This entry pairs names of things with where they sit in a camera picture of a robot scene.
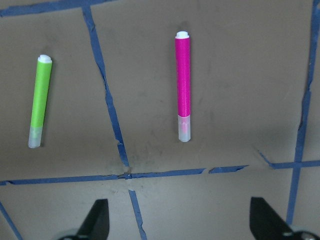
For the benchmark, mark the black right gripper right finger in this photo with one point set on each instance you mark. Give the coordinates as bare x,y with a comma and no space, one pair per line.
265,223

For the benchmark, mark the pink pen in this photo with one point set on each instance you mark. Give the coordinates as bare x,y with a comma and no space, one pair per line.
183,82

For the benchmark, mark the green pen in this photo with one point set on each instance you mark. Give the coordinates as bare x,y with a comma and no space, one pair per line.
40,96

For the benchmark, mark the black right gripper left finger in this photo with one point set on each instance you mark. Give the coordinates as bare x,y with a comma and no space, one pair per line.
96,225

